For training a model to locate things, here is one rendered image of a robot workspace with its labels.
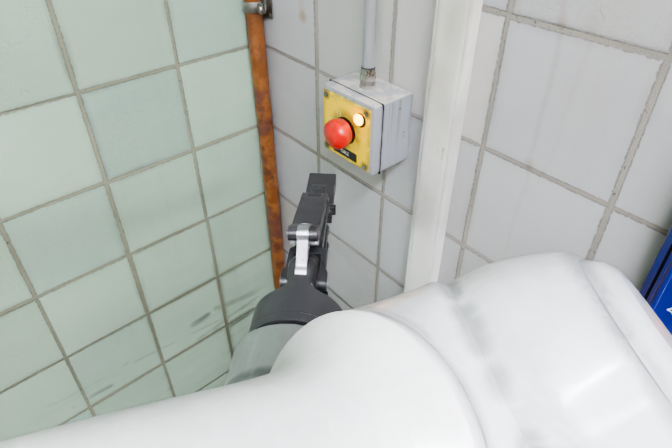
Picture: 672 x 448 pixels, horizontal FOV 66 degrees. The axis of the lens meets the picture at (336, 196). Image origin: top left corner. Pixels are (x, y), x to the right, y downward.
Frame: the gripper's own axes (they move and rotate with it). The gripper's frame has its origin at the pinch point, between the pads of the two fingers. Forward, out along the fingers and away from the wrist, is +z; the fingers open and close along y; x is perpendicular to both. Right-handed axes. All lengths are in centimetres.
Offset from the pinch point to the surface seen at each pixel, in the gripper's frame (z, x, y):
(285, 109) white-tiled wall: 36.9, -9.8, 8.4
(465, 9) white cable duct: 10.4, 14.3, -17.0
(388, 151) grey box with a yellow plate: 13.6, 7.6, 2.2
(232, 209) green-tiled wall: 34.5, -21.2, 29.3
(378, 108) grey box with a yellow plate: 12.1, 6.0, -4.7
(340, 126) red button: 13.0, 1.3, -1.6
